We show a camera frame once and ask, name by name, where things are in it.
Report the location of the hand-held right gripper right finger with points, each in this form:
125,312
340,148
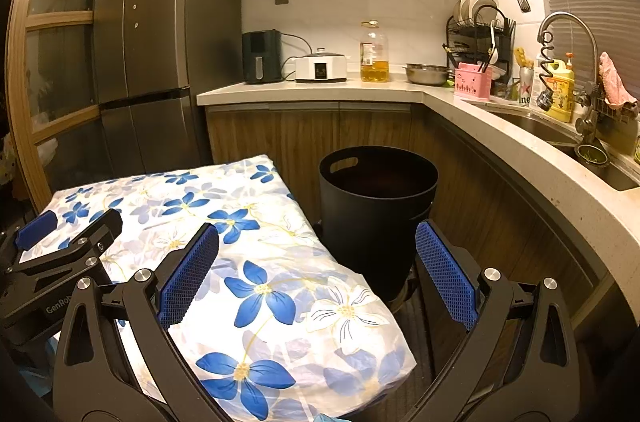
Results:
445,272

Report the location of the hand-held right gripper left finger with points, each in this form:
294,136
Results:
187,272

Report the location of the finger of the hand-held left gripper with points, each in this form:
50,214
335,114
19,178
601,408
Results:
35,227
85,237

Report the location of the black trash bin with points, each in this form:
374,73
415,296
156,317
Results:
370,242

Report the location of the dotted tablecloth table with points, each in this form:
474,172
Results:
7,162

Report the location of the blue floral bed sheet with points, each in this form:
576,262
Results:
260,252

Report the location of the beige kitchen countertop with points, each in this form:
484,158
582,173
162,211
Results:
525,162

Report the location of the wooden base cabinets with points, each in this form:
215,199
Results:
280,137

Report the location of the steel sink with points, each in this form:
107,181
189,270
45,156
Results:
540,127

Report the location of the steel sink strainer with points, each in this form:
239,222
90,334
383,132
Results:
592,157

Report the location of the pink utensil holder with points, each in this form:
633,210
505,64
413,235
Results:
472,85

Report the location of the steel bowl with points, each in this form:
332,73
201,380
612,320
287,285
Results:
427,75

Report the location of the beverage can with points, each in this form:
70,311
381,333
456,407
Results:
526,90

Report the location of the grey refrigerator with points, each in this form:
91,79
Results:
160,42

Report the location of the wooden glass door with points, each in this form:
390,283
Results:
60,20

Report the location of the yellow detergent bottle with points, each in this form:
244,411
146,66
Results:
560,87

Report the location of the cooking oil bottle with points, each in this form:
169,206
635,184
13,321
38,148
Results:
372,62

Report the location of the white ladle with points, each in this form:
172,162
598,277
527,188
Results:
494,55

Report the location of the black air fryer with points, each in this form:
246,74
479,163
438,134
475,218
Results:
262,52

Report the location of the black dish rack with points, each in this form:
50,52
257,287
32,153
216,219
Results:
470,37

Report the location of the white electric cooker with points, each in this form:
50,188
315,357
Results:
320,70

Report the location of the pink dish cloth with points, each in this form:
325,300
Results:
615,82

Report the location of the white plate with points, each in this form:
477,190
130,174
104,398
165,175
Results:
461,10
482,7

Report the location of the steel kitchen faucet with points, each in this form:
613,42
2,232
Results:
570,16

